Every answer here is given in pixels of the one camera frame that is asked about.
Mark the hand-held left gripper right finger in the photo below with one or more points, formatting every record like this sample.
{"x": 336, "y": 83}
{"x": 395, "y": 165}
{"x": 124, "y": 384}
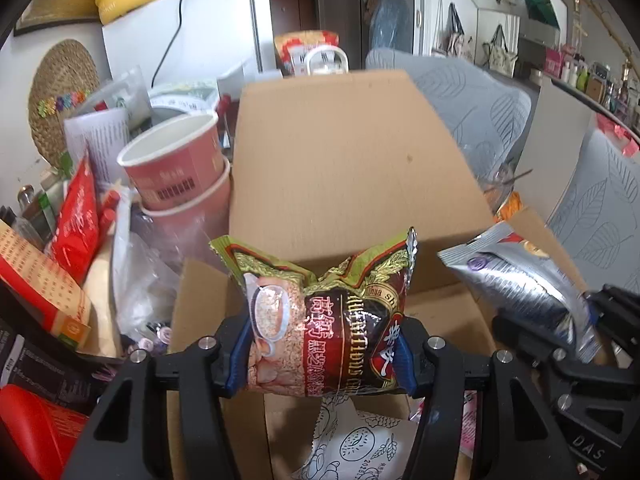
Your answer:
{"x": 407, "y": 360}

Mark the pink paper cup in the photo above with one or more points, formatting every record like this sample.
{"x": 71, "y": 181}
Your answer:
{"x": 175, "y": 160}
{"x": 200, "y": 230}

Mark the brown cardboard box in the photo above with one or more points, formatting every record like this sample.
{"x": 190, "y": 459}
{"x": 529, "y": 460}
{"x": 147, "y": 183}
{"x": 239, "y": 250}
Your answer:
{"x": 330, "y": 160}

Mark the row of cosmetic bottles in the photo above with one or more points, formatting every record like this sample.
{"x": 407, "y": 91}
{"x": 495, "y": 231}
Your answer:
{"x": 585, "y": 75}

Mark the green brown cereal packet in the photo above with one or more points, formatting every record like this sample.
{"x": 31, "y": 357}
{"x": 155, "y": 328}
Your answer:
{"x": 325, "y": 330}

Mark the grey covered chair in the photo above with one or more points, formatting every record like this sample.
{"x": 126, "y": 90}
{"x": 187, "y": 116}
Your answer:
{"x": 460, "y": 105}
{"x": 600, "y": 210}

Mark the white printed paper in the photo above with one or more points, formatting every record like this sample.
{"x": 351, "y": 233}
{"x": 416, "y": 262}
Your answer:
{"x": 100, "y": 145}

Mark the blue plastic cover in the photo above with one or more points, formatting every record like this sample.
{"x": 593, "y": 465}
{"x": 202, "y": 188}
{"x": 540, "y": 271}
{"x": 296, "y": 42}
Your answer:
{"x": 392, "y": 15}

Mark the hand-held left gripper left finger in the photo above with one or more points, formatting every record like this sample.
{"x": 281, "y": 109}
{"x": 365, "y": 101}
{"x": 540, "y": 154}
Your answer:
{"x": 240, "y": 355}

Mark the red cream carton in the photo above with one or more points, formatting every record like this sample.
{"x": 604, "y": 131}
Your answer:
{"x": 45, "y": 285}

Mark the white green printed pouch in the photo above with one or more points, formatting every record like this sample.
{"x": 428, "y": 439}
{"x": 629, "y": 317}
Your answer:
{"x": 185, "y": 97}

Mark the round woven mat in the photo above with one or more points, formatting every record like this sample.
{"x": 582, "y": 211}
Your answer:
{"x": 60, "y": 90}

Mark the white fridge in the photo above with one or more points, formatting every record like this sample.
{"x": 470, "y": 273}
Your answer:
{"x": 210, "y": 30}

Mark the white tote bag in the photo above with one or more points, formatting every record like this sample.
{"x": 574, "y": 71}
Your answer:
{"x": 452, "y": 40}

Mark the red pouch packet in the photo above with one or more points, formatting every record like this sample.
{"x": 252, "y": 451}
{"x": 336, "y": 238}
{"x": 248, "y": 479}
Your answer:
{"x": 75, "y": 225}

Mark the brown door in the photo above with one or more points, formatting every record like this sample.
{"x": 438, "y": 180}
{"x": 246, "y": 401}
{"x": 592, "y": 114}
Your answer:
{"x": 292, "y": 7}

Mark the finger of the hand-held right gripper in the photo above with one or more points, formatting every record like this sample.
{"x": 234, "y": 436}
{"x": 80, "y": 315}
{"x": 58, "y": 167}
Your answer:
{"x": 530, "y": 335}
{"x": 620, "y": 320}

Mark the red canister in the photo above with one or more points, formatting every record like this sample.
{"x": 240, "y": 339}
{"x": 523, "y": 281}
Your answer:
{"x": 35, "y": 430}

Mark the silver snack packet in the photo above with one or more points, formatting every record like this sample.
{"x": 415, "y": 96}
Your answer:
{"x": 515, "y": 280}

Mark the white printed snack packet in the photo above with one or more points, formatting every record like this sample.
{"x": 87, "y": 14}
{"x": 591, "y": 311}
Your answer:
{"x": 350, "y": 445}

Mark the white counter cabinet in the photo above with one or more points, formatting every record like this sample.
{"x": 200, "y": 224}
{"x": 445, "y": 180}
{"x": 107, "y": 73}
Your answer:
{"x": 555, "y": 150}

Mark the bamboo pole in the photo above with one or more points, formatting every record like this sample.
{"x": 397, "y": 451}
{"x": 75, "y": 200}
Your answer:
{"x": 610, "y": 30}

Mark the crumpled clear plastic bag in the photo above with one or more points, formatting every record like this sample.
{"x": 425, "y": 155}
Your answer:
{"x": 150, "y": 270}

